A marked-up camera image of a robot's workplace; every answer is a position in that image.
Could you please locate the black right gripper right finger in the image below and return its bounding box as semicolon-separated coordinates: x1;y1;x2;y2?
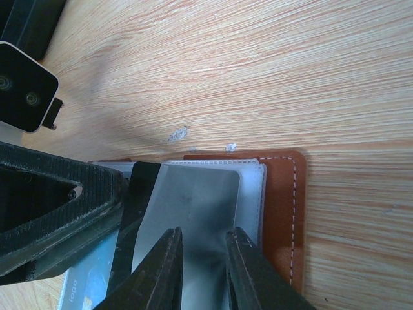
226;227;315;310

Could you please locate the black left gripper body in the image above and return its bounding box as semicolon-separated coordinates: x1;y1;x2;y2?
1;207;123;285

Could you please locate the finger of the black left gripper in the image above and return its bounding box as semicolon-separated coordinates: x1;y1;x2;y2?
1;143;124;258

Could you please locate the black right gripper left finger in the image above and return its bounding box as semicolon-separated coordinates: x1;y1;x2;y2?
96;227;183;310

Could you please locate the brown leather card holder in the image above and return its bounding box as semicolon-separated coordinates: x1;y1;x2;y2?
86;148;307;310

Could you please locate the blue card in holder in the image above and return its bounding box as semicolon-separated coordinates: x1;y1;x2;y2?
57;230;119;310

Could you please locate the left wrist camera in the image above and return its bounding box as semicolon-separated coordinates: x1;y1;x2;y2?
0;41;63;133

